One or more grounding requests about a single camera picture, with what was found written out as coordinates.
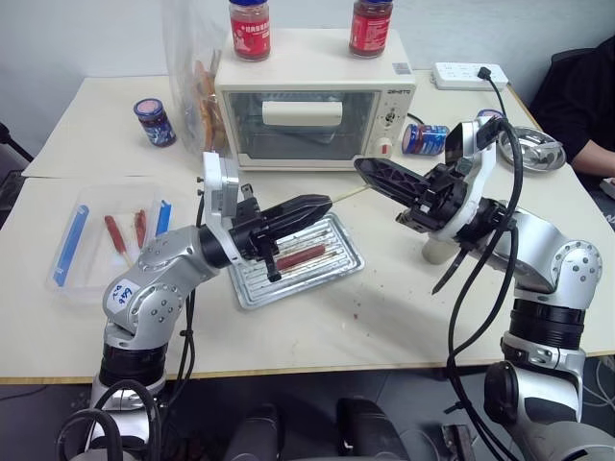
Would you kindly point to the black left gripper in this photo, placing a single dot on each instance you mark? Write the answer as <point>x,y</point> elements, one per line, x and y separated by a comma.
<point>250,225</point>

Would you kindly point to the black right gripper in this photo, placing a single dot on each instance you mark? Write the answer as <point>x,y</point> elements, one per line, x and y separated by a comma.
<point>442,192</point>

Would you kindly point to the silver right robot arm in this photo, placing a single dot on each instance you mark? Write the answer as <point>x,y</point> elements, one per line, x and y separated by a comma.
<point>548,249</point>

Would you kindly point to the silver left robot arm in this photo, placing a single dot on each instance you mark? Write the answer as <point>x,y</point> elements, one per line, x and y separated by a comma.
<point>163,249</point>

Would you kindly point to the ribbed metal baking tray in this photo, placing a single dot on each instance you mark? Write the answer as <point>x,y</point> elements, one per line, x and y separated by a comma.
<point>312,278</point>

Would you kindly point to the beige skewer cup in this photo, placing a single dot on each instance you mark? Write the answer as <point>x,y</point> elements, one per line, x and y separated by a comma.
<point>435,252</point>

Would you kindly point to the short skewered red sausage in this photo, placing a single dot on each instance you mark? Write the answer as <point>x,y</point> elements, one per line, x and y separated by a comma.
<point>140,225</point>

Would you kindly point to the long skewered red sausage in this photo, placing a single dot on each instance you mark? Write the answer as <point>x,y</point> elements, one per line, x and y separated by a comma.
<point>115,235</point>

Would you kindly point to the blue-labelled jar on its side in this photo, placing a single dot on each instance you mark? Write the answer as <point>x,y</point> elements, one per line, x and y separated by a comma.
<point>427,139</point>

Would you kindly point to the blue-lidded jar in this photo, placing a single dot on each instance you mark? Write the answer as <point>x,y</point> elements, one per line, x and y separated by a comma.
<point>487,115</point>

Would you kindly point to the cream toaster oven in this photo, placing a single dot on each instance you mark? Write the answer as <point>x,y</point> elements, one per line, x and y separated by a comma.
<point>307,86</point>

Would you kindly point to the white power strip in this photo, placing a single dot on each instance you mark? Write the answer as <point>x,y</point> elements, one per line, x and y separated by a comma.
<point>461,77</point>

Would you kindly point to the short blue container clip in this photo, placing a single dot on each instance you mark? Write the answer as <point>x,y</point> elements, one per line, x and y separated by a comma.
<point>163,218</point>

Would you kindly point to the red jar with text label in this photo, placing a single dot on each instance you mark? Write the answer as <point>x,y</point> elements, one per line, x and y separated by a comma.
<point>369,31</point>

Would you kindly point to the shiny metal bowl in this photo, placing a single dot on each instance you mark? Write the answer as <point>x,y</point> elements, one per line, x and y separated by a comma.
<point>538,151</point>

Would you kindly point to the upright blue-labelled jar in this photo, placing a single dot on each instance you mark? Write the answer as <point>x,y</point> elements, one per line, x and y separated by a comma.
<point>156,125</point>

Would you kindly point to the clear plastic bag of bread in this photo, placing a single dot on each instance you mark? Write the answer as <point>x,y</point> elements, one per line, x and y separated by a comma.
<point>192,72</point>

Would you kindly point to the red jar with picture label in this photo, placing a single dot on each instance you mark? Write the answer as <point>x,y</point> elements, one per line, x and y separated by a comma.
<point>250,33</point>

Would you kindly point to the white handwritten label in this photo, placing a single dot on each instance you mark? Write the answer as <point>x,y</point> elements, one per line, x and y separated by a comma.
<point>120,300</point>

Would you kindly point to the person in black clothes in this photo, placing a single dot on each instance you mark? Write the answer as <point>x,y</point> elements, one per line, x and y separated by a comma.
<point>576,105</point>

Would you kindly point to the clear plastic container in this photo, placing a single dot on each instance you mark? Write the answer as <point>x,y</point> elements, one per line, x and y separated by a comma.
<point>96,283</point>

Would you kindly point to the dark rounded shape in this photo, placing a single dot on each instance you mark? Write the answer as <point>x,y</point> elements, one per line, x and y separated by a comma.
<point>254,432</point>
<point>365,427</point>

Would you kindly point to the long blue container clip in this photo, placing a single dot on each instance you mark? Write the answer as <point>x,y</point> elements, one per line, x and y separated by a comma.
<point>72,240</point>

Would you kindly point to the black chair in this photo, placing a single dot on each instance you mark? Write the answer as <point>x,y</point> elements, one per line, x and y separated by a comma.
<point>12,149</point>

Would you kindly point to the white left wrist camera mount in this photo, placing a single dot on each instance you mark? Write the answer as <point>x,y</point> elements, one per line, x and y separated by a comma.
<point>218,185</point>

